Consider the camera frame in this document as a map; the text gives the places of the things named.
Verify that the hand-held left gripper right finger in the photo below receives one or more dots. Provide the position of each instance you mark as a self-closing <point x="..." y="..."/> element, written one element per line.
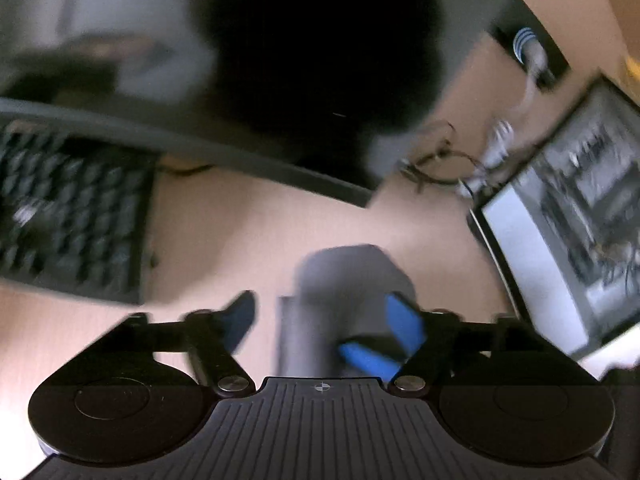
<point x="402" y="320"/>

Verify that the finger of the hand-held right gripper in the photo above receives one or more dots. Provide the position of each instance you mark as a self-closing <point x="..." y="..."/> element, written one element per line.
<point x="367" y="357"/>

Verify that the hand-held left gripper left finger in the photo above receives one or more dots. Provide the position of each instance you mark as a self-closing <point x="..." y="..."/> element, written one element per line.
<point x="240" y="320"/>

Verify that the dark grey garment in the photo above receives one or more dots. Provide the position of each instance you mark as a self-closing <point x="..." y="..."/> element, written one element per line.
<point x="340" y="285"/>

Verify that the black keyboard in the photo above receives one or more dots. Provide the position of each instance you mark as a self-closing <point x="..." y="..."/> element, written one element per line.
<point x="70" y="220"/>

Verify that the black curved monitor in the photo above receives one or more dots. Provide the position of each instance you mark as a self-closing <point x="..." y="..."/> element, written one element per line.
<point x="300" y="60"/>

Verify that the black power strip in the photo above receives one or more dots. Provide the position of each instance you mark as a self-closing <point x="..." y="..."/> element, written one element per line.
<point x="502" y="32"/>

